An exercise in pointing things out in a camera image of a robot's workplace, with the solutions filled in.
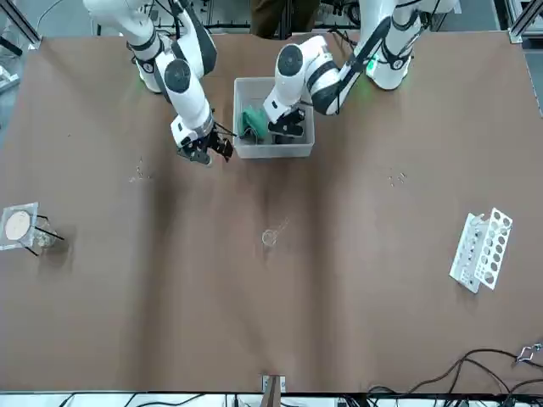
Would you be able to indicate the green cloth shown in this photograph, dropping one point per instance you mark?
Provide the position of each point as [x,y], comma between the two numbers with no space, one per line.
[254,123]

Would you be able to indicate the black tripod stand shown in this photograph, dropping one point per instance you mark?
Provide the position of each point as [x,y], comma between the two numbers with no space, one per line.
[51,235]

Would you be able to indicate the small glass beaker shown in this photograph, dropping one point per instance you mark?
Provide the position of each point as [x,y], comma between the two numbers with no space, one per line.
[269,237]

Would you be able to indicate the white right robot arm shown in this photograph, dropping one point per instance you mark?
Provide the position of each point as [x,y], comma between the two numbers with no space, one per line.
[186,97]

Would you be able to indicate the liquid droplets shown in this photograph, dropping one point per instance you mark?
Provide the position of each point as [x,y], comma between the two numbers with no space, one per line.
[399,178]
[140,171]

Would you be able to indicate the person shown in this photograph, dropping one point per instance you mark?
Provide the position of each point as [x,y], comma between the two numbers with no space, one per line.
[284,17]

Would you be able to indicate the aluminium frame post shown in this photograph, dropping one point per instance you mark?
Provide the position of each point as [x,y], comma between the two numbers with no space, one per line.
[17,25]
[524,21]
[273,390]

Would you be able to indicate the dark grey cloth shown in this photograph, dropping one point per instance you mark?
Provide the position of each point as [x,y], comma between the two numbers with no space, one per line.
[286,139]

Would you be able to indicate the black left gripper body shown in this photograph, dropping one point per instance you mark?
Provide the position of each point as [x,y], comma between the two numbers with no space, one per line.
[292,118]

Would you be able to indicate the small glass jar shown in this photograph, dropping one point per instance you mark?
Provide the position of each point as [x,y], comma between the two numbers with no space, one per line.
[44,241]

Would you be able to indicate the translucent plastic box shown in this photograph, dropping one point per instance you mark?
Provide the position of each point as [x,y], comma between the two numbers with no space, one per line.
[275,150]

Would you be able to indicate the white test tube rack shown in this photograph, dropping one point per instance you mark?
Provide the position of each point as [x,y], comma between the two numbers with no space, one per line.
[479,254]

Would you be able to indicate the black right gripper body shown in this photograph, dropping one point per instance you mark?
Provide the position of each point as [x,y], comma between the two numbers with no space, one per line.
[205,142]

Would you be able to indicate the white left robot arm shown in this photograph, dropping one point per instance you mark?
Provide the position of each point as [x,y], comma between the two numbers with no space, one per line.
[292,72]

